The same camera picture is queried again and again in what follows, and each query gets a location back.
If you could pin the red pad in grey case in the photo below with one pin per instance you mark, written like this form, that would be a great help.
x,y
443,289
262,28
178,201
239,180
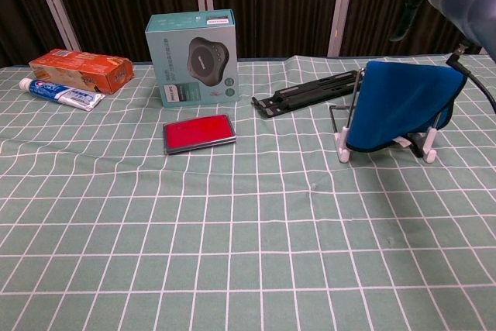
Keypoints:
x,y
197,133

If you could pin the black folding laptop stand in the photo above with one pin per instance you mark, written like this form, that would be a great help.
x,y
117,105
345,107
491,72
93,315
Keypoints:
x,y
310,92

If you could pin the green white checked tablecloth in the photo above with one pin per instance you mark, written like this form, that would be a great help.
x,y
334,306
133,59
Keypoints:
x,y
155,230

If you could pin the orange cardboard carton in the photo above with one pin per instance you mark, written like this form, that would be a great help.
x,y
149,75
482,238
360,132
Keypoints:
x,y
77,65

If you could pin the white blue toothpaste tube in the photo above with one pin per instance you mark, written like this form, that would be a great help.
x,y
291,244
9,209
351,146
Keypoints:
x,y
58,92

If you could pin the dark blue cloth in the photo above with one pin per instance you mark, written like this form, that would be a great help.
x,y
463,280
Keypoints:
x,y
395,98

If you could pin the teal speakerphone product box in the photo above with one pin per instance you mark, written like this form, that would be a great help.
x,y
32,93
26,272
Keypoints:
x,y
178,56

